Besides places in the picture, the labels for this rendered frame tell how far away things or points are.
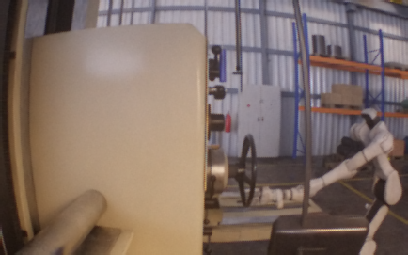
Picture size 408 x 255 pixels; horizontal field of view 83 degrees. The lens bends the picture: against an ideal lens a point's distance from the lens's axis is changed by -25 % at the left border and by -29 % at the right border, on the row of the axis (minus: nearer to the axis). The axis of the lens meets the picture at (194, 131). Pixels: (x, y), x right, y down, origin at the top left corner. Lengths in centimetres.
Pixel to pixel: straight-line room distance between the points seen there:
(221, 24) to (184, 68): 823
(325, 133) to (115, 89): 912
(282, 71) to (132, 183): 850
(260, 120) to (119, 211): 758
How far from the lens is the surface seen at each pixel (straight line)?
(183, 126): 94
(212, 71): 105
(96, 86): 99
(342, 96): 865
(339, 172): 171
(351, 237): 96
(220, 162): 141
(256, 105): 841
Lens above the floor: 165
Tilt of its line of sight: 6 degrees down
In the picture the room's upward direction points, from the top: 1 degrees clockwise
